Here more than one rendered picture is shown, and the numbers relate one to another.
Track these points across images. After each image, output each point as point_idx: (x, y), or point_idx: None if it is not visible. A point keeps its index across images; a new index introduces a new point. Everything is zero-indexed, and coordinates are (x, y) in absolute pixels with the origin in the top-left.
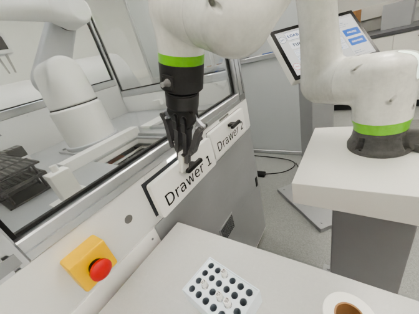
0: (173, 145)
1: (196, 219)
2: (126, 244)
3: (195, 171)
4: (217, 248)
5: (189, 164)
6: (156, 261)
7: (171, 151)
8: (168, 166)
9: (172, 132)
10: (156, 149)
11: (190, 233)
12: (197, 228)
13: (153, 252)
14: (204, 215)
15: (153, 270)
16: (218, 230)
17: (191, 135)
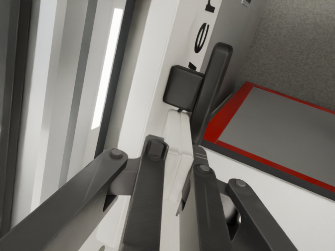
0: (117, 196)
1: (203, 60)
2: (117, 247)
3: (196, 46)
4: (295, 217)
5: (186, 99)
6: (176, 229)
7: (85, 99)
8: (106, 123)
9: (83, 228)
10: (42, 184)
11: (223, 175)
12: (236, 164)
13: (162, 210)
14: (215, 31)
15: (178, 242)
16: (240, 3)
17: (229, 240)
